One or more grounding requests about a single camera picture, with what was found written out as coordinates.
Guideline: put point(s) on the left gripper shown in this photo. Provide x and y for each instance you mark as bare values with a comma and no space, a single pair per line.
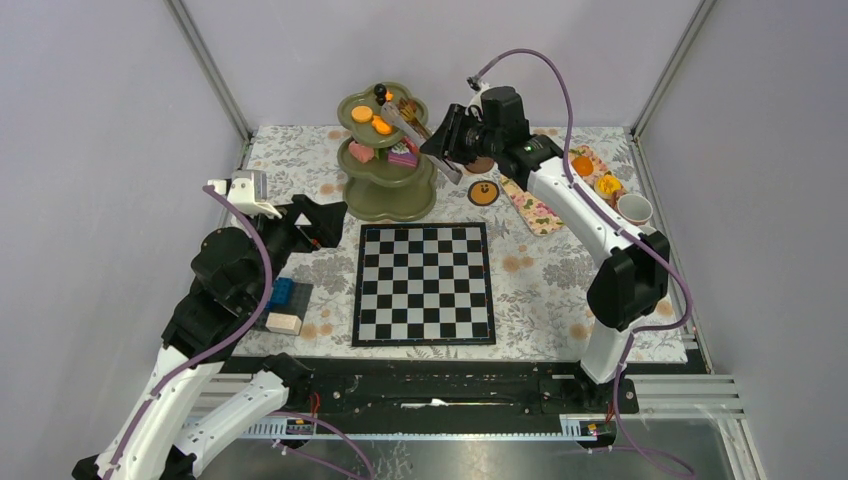
327,225

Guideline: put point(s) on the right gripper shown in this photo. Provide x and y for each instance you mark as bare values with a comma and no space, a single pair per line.
446,140

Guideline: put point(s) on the square orange cracker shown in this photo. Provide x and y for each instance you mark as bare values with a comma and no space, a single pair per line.
411,119

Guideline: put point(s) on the purple cake slice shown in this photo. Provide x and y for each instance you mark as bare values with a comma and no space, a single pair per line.
402,156

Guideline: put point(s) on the brown star cookie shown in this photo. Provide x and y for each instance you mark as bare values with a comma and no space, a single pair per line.
409,106

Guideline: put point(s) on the orange smiley face coaster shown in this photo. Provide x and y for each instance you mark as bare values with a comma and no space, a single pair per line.
483,193

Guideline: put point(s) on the green three-tier dessert stand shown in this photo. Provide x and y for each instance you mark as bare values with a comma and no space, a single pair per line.
387,178

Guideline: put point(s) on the pink swirl roll cake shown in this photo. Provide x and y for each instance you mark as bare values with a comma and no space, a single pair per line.
361,153

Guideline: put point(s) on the round orange biscuit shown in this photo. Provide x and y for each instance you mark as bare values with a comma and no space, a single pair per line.
362,114

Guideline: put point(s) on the floral serving tray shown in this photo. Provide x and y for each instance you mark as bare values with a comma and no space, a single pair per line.
540,218

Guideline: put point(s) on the orange round pastry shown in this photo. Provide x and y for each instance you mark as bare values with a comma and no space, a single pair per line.
583,165

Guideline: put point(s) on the yellow frosted donut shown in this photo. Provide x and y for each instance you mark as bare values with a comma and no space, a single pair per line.
608,186

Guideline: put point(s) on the large pink mug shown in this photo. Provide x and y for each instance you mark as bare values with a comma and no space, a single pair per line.
635,208

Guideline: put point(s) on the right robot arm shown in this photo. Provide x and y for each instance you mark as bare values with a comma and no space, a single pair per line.
631,277

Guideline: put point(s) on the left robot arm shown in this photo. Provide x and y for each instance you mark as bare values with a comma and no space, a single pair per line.
234,273

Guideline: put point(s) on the dark brown round coaster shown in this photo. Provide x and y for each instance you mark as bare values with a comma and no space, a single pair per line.
480,165

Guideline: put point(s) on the grey lego baseplate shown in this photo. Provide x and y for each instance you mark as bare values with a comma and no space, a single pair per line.
298,304

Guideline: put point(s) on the blue lego brick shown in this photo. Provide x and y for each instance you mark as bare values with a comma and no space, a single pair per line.
281,293

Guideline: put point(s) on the wooden block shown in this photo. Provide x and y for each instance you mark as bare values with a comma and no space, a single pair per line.
286,324

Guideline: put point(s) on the black white chessboard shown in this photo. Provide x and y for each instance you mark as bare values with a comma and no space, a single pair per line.
423,284

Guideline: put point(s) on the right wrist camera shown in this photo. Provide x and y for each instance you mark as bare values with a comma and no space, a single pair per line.
478,86

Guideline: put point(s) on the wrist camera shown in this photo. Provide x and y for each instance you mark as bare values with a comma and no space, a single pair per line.
247,191
478,86

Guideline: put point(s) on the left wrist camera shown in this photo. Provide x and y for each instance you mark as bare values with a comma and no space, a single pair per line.
247,191

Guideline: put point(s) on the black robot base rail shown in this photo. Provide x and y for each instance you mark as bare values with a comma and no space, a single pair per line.
379,396

